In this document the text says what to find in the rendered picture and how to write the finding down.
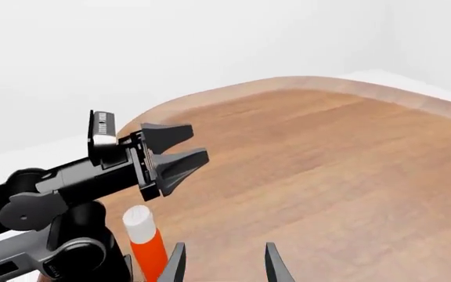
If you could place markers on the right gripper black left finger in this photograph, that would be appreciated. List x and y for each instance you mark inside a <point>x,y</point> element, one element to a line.
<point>175,267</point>

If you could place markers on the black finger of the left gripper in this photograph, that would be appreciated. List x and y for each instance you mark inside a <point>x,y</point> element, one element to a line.
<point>176,167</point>
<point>163,135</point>

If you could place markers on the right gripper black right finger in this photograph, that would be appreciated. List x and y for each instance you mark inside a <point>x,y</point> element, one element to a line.
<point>276,268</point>

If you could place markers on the red ketchup bottle white cap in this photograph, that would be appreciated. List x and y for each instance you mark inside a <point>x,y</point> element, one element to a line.
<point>147,249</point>

